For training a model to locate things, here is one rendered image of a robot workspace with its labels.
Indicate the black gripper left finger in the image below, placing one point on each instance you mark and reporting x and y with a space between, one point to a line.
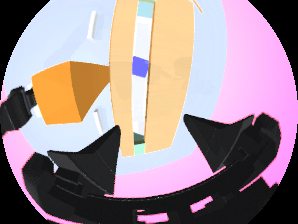
97 162

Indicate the small orange block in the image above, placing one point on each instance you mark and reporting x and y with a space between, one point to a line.
66 92

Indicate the small blue block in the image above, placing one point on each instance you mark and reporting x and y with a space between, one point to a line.
140 66

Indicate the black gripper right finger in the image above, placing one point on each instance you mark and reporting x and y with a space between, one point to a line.
215 139

